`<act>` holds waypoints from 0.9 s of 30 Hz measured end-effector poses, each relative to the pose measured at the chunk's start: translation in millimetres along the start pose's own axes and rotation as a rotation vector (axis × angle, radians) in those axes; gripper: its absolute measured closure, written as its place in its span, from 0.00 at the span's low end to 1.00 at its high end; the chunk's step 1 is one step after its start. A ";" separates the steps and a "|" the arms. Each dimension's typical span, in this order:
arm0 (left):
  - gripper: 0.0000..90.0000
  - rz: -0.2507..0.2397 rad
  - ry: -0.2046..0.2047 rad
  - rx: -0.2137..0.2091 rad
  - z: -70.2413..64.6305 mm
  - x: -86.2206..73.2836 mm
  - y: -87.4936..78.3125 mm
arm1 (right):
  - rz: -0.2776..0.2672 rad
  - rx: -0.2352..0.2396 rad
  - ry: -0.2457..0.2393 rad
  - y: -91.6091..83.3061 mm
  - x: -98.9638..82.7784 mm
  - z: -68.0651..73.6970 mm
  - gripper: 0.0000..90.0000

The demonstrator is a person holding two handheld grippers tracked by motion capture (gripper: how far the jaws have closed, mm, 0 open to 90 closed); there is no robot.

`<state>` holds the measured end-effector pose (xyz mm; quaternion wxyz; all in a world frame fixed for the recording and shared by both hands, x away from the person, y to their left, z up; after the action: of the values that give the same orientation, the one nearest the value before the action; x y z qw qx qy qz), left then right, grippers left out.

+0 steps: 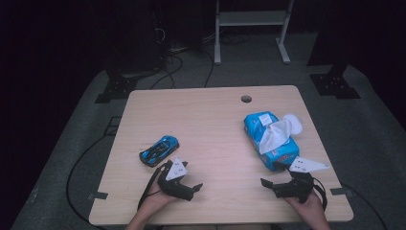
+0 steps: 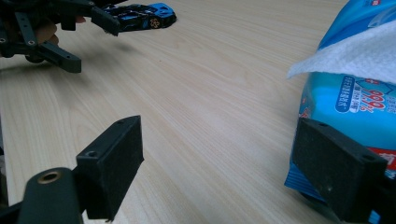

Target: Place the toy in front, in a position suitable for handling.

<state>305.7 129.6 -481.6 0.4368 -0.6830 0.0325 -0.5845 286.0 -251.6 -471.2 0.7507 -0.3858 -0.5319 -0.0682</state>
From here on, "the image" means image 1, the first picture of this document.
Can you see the blue wet wipes pack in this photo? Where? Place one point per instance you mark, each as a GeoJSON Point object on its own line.
{"type": "Point", "coordinates": [255, 127]}

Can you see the grey tape strip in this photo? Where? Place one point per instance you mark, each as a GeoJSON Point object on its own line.
{"type": "Point", "coordinates": [340, 191]}
{"type": "Point", "coordinates": [99, 195]}

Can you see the blue and black toy car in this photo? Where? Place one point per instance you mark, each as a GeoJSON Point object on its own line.
{"type": "Point", "coordinates": [159, 150]}

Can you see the white metal table frame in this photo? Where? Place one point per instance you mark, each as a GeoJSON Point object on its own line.
{"type": "Point", "coordinates": [252, 18]}

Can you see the black stand base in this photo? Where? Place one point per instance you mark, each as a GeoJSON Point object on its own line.
{"type": "Point", "coordinates": [333, 84]}
{"type": "Point", "coordinates": [116, 89]}

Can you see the person's left hand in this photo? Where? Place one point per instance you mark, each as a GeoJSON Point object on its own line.
{"type": "Point", "coordinates": [156, 198]}

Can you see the white wet wipe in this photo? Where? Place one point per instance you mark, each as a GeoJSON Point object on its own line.
{"type": "Point", "coordinates": [274, 137]}

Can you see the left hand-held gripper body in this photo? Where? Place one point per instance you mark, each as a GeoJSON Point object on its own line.
{"type": "Point", "coordinates": [174, 187]}

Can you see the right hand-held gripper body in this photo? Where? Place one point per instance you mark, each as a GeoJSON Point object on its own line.
{"type": "Point", "coordinates": [298, 188]}

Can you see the person's right hand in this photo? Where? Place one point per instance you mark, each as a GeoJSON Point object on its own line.
{"type": "Point", "coordinates": [309, 209]}

